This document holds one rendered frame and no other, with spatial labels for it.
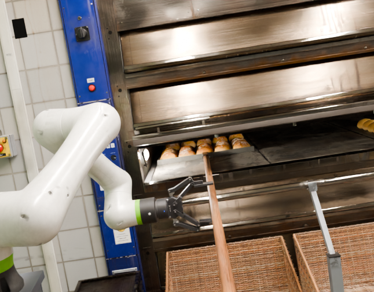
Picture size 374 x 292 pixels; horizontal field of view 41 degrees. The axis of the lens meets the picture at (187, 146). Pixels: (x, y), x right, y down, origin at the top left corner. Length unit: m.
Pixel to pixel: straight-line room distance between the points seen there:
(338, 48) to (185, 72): 0.69
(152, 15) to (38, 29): 0.51
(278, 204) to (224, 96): 0.56
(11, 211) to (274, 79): 1.48
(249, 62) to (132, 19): 0.56
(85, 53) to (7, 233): 1.27
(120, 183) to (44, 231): 0.72
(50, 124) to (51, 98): 0.85
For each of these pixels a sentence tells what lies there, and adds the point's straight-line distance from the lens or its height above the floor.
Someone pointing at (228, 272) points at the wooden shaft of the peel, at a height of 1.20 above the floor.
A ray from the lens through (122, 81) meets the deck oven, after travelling 2.30.
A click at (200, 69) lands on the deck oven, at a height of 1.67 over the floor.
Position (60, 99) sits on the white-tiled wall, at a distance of 2.36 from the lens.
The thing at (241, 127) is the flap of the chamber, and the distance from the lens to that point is 2.16.
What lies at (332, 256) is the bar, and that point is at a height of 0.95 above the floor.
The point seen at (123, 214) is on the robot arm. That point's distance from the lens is 1.80.
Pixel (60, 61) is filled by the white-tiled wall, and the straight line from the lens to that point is 2.35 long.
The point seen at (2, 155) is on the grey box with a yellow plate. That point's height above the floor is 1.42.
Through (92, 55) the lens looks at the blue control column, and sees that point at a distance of 2.29.
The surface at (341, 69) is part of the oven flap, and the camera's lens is 2.40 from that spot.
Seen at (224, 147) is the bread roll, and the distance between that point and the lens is 2.82.
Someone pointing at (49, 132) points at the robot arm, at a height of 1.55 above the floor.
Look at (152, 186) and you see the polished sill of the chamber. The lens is 2.35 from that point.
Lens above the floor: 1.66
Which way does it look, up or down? 8 degrees down
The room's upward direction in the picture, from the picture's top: 9 degrees counter-clockwise
